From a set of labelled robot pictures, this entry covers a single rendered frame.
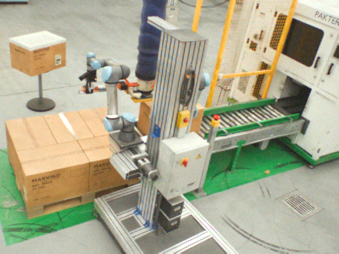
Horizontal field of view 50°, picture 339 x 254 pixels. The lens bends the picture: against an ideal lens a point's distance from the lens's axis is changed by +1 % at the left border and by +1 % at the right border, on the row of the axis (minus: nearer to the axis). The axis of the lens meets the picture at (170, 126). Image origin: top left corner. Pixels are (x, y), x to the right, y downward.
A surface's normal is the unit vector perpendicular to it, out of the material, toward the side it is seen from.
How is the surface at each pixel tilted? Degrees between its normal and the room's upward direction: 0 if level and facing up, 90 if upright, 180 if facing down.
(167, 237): 0
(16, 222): 0
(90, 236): 0
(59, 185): 90
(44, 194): 90
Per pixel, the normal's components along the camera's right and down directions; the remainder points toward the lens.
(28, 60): -0.53, 0.37
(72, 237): 0.15, -0.84
